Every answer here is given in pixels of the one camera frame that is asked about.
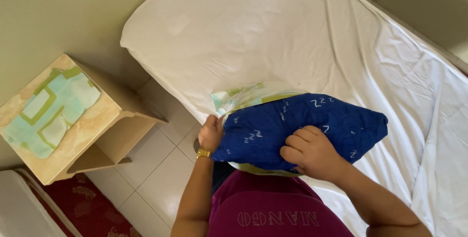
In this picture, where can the person's left hand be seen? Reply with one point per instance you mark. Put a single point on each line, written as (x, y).
(210, 134)

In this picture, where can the person's right hand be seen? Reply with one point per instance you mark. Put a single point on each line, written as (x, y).
(314, 154)

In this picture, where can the person's left fingers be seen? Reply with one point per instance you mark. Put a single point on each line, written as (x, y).
(214, 119)

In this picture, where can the green patterned pillowcase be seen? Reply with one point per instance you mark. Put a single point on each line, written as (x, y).
(248, 96)
(51, 111)

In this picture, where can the blue patterned pillow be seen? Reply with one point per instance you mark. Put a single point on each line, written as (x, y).
(270, 131)

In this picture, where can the gold wristwatch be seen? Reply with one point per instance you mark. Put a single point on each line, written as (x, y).
(203, 153)

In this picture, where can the person's maroon shirt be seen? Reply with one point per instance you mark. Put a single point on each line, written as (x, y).
(270, 207)

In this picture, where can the white bed sheet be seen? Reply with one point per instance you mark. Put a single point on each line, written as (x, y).
(310, 65)

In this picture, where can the beige wooden bedside table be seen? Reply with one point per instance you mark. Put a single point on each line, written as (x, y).
(80, 127)

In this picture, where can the red patterned mattress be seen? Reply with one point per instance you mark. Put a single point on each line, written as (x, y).
(84, 204)

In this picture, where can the folded green patterned pillowcase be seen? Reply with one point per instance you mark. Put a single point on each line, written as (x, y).
(51, 111)

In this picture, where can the white sheet on red mattress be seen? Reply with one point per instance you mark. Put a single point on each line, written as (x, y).
(25, 207)

